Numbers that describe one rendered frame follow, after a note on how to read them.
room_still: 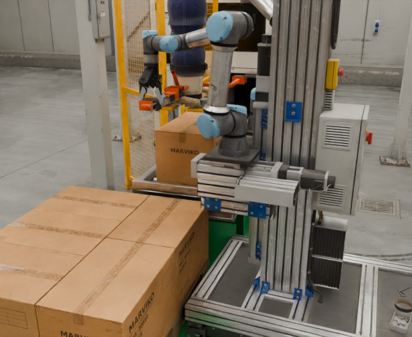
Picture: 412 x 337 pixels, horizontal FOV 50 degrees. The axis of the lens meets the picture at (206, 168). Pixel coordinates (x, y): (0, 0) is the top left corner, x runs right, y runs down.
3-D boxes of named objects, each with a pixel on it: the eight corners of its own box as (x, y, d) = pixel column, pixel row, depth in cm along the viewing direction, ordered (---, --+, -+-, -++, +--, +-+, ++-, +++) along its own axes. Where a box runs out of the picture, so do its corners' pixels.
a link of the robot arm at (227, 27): (234, 138, 204) (251, 13, 181) (212, 144, 194) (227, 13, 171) (215, 130, 211) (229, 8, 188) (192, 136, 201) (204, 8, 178)
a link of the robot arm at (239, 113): (251, 132, 212) (253, 103, 207) (233, 138, 202) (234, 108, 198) (232, 128, 219) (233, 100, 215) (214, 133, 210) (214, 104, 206)
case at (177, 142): (188, 160, 355) (187, 111, 342) (236, 166, 343) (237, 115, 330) (156, 187, 302) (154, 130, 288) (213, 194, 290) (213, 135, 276)
